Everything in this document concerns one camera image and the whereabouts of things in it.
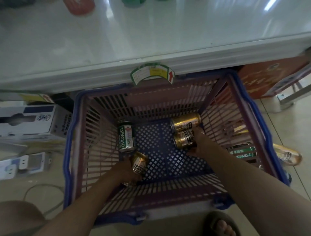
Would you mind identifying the person's right hand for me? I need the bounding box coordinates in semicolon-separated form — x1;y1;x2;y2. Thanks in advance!
187;126;223;160

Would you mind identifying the grey cable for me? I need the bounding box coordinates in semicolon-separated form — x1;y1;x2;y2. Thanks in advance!
23;184;64;217

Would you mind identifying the white chest freezer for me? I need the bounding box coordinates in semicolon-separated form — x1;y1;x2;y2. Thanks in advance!
0;0;311;93

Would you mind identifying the green container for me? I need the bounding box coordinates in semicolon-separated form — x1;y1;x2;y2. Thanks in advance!
121;0;147;8

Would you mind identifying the person's left leg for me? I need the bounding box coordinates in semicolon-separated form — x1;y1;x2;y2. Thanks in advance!
0;201;47;236

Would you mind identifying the green-edged energy label sticker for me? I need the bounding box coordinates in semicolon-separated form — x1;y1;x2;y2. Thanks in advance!
130;63;176;86

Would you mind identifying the person's left forearm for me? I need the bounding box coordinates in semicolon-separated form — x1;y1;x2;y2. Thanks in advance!
34;170;127;236

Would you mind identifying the red cardboard box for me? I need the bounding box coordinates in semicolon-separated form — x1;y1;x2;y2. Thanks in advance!
238;55;311;100

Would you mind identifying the person's right forearm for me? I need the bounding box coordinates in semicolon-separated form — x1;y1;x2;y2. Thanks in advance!
207;146;311;236

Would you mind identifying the person's right foot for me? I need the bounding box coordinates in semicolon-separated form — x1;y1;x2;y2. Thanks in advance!
212;219;236;236

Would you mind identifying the white power strip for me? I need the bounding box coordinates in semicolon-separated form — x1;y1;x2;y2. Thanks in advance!
0;152;52;180

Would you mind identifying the white and blue cardboard box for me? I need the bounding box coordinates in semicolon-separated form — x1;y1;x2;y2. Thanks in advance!
0;104;73;141

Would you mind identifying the gold beer can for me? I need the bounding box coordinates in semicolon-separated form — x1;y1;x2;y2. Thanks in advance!
123;151;150;187
170;112;202;133
173;130;198;149
273;143;303;166
225;120;249;136

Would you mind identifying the person's left hand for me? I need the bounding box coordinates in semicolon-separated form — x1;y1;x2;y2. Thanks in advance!
106;159;144;187

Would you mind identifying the dark sandal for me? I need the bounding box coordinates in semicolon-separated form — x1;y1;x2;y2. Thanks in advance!
203;211;241;236

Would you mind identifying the purple basket with blue rim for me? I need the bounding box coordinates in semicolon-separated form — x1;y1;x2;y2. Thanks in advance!
63;69;291;226

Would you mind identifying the red container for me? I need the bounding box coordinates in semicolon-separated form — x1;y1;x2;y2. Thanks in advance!
63;0;96;16

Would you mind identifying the metal rack leg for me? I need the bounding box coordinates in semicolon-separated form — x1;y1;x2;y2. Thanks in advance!
277;73;311;110

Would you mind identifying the green beer can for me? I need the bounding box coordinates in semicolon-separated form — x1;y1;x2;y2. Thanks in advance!
118;121;136;153
227;142;257;158

